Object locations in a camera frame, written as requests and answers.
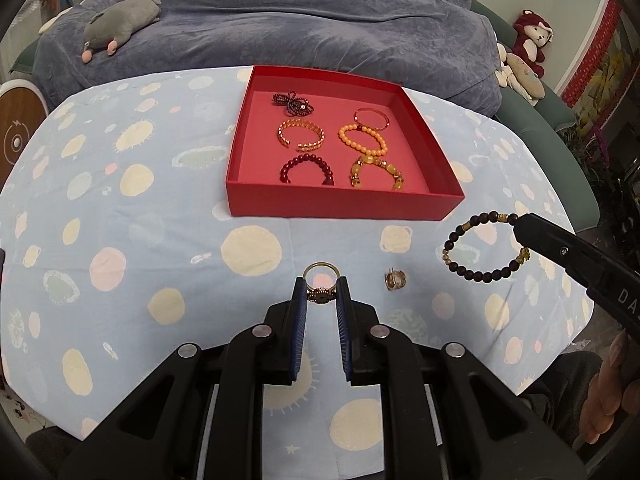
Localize yellow bead bracelet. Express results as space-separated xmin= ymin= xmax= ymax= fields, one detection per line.
xmin=338 ymin=122 xmax=390 ymax=158

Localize grey plush toy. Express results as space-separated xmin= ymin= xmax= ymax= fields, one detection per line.
xmin=81 ymin=0 xmax=162 ymax=63

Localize person's dark trousers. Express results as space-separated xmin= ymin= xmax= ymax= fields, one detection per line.
xmin=517 ymin=350 xmax=608 ymax=461

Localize person's right hand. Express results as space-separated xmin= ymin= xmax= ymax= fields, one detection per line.
xmin=587 ymin=332 xmax=640 ymax=446

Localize green sofa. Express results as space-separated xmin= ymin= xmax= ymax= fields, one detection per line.
xmin=470 ymin=0 xmax=601 ymax=233

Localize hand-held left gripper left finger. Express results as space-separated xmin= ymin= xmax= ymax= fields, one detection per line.
xmin=60 ymin=277 xmax=308 ymax=480

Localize blue-grey blanket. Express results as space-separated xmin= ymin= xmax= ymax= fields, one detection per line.
xmin=32 ymin=0 xmax=503 ymax=121

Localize green plant with flowers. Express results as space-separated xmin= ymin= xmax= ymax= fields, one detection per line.
xmin=560 ymin=60 xmax=640 ymax=241

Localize gold woven bracelet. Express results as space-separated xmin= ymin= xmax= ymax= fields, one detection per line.
xmin=276 ymin=117 xmax=326 ymax=153

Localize small white plush toy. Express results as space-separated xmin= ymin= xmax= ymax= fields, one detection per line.
xmin=494 ymin=42 xmax=516 ymax=88

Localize red hanging decoration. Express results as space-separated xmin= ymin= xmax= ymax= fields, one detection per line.
xmin=562 ymin=0 xmax=623 ymax=108

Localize yellow-green bead bracelet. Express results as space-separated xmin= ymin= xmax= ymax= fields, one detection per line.
xmin=347 ymin=154 xmax=406 ymax=192

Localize purple bead bow bracelet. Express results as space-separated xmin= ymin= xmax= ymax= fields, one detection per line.
xmin=271 ymin=91 xmax=317 ymax=116

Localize beige plush toy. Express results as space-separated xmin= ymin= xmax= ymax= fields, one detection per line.
xmin=505 ymin=52 xmax=547 ymax=107

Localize thin metal bangle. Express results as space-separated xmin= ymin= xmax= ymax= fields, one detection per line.
xmin=353 ymin=107 xmax=391 ymax=131

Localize dark wooden bead bracelet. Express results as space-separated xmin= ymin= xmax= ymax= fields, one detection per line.
xmin=442 ymin=212 xmax=532 ymax=283

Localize gold ring with flower ornament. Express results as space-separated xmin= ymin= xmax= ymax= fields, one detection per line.
xmin=302 ymin=261 xmax=342 ymax=307

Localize dark red bead bracelet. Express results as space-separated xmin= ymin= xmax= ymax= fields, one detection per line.
xmin=279 ymin=155 xmax=335 ymax=188

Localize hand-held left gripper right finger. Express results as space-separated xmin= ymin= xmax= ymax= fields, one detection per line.
xmin=334 ymin=277 xmax=586 ymax=480

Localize red plush monkey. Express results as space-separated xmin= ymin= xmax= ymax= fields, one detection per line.
xmin=511 ymin=8 xmax=555 ymax=78

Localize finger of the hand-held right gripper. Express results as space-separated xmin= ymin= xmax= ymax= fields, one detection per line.
xmin=512 ymin=213 xmax=606 ymax=288

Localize light blue planet-print sheet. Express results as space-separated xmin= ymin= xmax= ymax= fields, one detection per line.
xmin=0 ymin=65 xmax=596 ymax=456

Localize red cardboard box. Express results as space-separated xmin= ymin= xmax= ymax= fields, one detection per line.
xmin=225 ymin=64 xmax=465 ymax=222

